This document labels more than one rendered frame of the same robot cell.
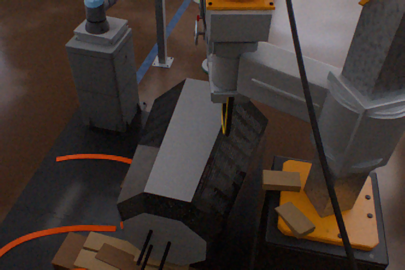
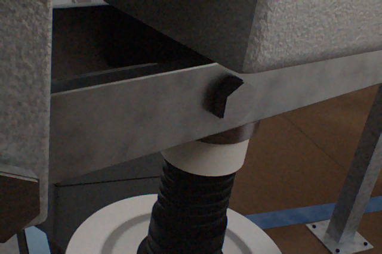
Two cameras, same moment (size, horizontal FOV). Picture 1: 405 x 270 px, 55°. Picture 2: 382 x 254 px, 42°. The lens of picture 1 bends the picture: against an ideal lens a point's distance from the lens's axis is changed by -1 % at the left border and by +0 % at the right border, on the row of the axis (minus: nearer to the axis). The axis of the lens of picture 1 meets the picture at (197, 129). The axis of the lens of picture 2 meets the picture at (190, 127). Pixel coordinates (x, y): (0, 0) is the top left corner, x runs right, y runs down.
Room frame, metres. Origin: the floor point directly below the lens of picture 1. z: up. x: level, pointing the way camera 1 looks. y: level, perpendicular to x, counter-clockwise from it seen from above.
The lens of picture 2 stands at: (2.05, -0.39, 1.25)
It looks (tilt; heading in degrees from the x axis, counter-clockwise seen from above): 28 degrees down; 48
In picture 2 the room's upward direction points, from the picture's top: 10 degrees clockwise
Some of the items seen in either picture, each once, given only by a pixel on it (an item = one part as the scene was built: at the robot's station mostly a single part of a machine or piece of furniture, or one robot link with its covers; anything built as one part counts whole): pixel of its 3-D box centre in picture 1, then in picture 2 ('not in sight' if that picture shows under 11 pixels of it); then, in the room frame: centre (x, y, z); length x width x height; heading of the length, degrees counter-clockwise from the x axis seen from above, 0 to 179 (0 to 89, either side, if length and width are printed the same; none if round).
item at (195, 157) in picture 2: not in sight; (205, 133); (2.29, -0.13, 1.06); 0.07 x 0.07 x 0.04
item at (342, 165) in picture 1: (358, 120); not in sight; (1.27, -0.70, 1.36); 0.35 x 0.35 x 0.41
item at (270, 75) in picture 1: (318, 93); not in sight; (1.38, -0.54, 1.41); 0.74 x 0.34 x 0.25; 56
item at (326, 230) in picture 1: (326, 200); not in sight; (1.27, -0.70, 0.76); 0.49 x 0.49 x 0.05; 78
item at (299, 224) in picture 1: (294, 217); not in sight; (1.13, -0.50, 0.80); 0.20 x 0.10 x 0.05; 28
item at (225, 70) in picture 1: (231, 63); not in sight; (1.63, -0.16, 1.39); 0.19 x 0.19 x 0.20
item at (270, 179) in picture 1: (281, 181); not in sight; (1.37, -0.46, 0.81); 0.20 x 0.10 x 0.05; 86
